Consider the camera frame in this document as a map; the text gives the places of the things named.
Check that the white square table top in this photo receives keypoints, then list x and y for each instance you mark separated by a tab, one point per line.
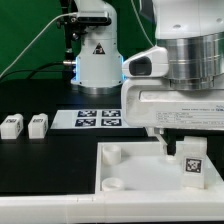
145	166

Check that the grey depth camera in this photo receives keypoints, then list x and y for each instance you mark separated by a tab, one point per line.
94	18

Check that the white L-shaped obstacle fence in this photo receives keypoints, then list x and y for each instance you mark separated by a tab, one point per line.
115	207

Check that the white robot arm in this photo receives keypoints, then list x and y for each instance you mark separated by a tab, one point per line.
176	85

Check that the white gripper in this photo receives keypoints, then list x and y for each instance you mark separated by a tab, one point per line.
148	99

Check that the white marker base plate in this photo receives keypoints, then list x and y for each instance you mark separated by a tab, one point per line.
88	119

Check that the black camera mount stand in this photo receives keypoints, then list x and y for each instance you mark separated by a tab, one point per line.
73	30

